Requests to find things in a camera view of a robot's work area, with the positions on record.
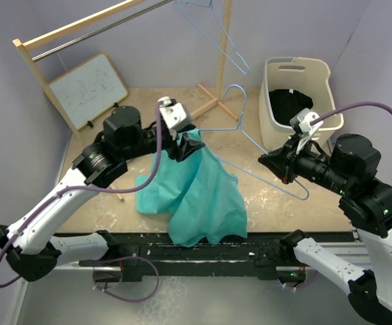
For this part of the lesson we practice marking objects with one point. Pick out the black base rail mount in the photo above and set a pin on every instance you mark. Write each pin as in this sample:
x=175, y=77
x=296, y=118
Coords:
x=147, y=254

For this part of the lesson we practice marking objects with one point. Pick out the small whiteboard wooden frame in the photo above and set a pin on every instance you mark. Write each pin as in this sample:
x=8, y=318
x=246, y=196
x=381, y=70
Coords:
x=88, y=90

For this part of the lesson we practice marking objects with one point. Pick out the teal t shirt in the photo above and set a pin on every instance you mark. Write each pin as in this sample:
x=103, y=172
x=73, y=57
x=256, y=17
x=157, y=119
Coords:
x=200, y=195

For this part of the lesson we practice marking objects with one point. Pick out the aluminium frame rail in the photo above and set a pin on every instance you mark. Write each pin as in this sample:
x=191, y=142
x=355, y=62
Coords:
x=32, y=249

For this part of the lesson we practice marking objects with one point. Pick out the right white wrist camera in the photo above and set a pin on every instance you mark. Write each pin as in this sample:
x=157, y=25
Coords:
x=304, y=130

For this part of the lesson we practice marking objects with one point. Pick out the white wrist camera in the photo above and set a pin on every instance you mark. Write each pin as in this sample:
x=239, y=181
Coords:
x=304, y=130
x=175, y=114

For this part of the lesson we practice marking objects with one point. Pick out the wooden clothes rack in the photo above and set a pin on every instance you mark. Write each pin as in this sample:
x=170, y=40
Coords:
x=24, y=48

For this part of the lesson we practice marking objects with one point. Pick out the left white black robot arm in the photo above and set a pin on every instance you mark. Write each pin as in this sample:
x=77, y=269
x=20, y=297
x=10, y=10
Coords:
x=30, y=245

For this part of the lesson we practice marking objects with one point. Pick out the cream plastic laundry basket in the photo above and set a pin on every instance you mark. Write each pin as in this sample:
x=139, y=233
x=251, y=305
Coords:
x=289, y=85

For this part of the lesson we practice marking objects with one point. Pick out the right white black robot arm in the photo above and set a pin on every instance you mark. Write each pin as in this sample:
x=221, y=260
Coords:
x=350, y=171

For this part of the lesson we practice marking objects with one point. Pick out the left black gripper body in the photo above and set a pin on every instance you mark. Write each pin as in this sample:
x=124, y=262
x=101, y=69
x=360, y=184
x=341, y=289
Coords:
x=170, y=144

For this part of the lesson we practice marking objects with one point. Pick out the black t shirt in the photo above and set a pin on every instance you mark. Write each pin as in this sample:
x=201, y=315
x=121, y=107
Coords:
x=286, y=103

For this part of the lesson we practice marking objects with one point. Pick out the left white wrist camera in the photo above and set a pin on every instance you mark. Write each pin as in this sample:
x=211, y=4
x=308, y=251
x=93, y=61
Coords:
x=175, y=114

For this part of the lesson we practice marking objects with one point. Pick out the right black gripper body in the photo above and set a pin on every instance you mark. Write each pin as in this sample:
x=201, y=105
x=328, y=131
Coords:
x=291, y=151

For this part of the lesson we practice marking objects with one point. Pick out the blue wire hanger of black shirt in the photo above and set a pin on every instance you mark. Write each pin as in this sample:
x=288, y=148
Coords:
x=212, y=34

